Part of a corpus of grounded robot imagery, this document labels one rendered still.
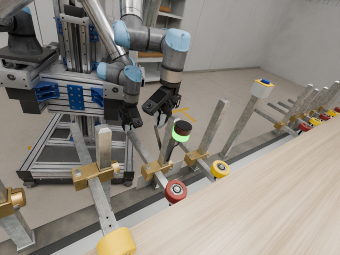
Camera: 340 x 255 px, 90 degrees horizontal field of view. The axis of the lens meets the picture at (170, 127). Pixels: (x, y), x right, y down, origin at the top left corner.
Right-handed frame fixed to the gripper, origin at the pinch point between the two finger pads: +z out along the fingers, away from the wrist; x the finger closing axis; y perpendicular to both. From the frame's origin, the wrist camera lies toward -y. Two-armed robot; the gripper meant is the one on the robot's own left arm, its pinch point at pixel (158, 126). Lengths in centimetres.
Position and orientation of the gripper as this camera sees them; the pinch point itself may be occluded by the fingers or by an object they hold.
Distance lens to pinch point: 70.7
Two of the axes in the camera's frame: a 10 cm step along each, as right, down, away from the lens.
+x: -8.0, -4.7, 3.7
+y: 5.7, -4.1, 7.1
